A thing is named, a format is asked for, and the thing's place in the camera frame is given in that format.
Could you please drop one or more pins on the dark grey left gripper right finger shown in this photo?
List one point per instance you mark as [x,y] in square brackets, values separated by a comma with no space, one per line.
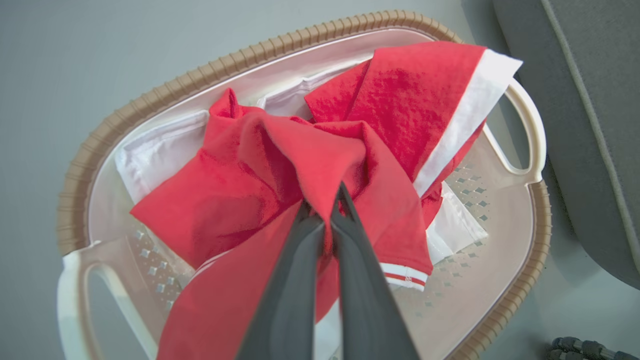
[367,300]

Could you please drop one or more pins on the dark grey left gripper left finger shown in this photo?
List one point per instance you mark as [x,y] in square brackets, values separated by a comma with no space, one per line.
[287,300]

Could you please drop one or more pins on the red garment with white trim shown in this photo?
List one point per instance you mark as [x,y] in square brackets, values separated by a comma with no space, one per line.
[400,105]

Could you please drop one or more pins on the white laundry basket brown rim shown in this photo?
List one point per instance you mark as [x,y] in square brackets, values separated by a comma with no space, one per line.
[480,300]

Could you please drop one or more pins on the white plastic bag liner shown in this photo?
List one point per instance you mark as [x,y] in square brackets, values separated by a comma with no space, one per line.
[160,150]

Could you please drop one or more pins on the grey fabric sofa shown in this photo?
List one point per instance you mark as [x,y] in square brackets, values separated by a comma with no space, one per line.
[595,125]

